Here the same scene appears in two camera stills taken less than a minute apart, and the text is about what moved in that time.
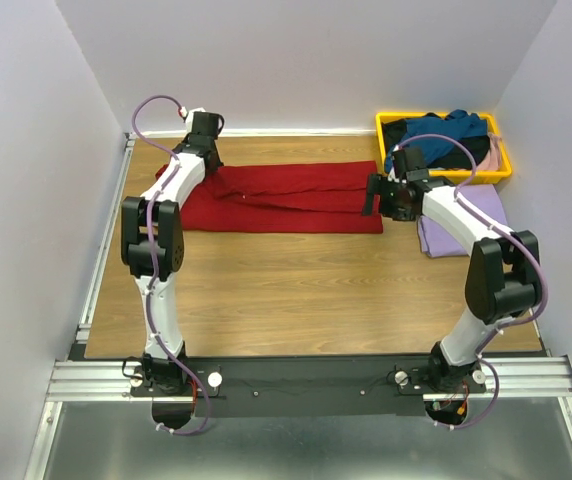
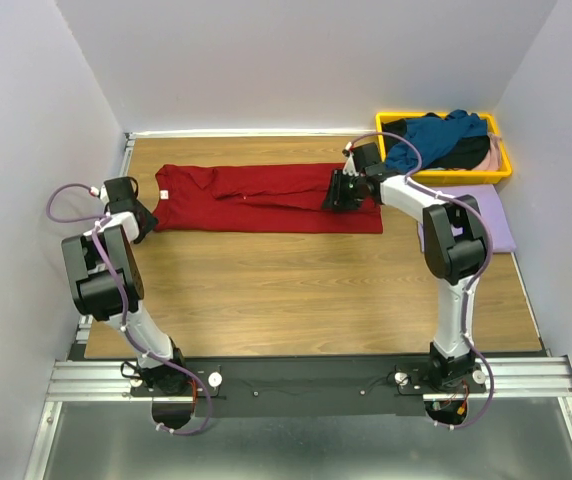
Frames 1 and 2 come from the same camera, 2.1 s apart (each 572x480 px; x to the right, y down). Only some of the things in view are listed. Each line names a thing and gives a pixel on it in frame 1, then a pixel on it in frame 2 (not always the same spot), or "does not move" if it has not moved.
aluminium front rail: [520, 377] does not move
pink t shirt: [493, 157] does not move
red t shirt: [307, 198] does not move
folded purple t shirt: [437, 243] does not move
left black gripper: [218, 163] → [150, 218]
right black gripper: [376, 184] → [334, 199]
